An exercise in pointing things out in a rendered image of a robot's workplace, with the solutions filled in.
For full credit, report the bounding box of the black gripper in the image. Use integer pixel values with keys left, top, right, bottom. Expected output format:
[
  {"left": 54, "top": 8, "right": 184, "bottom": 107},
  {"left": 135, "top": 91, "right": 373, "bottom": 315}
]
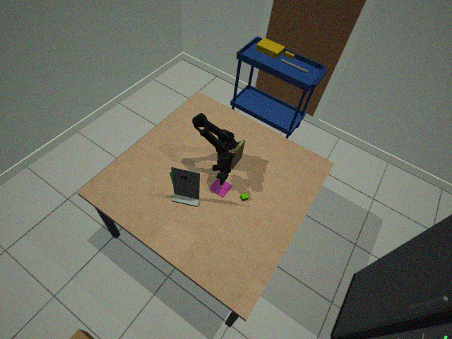
[{"left": 216, "top": 165, "right": 231, "bottom": 185}]

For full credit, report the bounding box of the purple flat square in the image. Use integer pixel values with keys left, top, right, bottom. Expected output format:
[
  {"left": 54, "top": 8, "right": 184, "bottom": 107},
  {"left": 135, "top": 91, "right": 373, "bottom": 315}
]
[{"left": 209, "top": 179, "right": 232, "bottom": 198}]

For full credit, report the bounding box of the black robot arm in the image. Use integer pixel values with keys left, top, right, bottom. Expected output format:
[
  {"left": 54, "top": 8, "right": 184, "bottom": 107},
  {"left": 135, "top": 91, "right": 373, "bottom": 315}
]
[{"left": 192, "top": 113, "right": 239, "bottom": 172}]

